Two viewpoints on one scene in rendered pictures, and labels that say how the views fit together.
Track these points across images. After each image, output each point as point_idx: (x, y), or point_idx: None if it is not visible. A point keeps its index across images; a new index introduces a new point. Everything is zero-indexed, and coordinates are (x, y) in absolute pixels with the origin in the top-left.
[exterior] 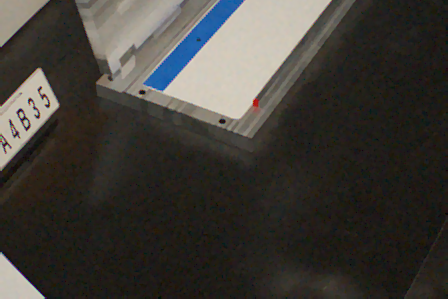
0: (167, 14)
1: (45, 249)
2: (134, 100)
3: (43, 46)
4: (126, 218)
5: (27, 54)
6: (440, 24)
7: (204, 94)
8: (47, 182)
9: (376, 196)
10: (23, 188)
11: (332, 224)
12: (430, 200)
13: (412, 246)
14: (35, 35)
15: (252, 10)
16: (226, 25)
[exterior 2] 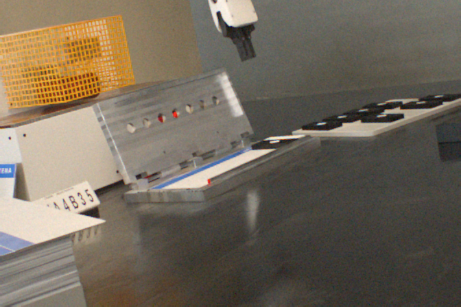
0: (169, 164)
1: None
2: (143, 194)
3: (101, 197)
4: (123, 226)
5: None
6: (344, 155)
7: (182, 186)
8: None
9: (274, 200)
10: None
11: (243, 210)
12: (311, 196)
13: (292, 209)
14: (98, 195)
15: (222, 164)
16: (205, 170)
